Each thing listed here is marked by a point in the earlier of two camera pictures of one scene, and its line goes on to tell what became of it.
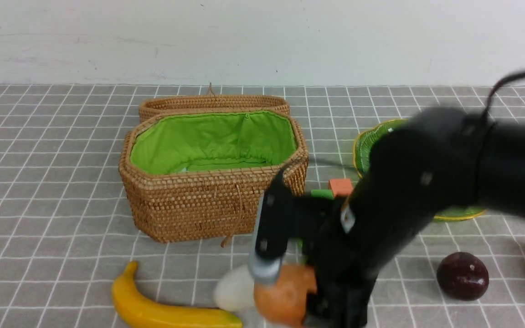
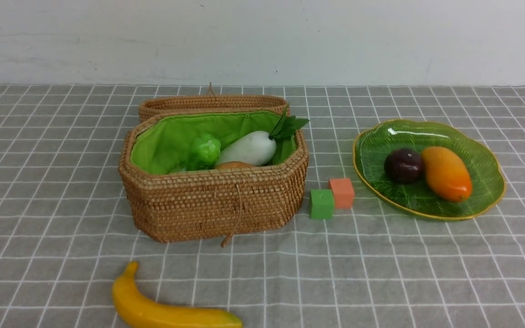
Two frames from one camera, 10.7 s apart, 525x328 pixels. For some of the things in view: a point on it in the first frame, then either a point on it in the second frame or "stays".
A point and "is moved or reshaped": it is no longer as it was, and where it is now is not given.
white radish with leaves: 234,289 → 259,148
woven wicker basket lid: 152,106 stays
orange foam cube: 341,187 stays
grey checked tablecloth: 51,236 stays
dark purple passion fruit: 462,276 is moved or reshaped
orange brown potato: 284,301 → 232,165
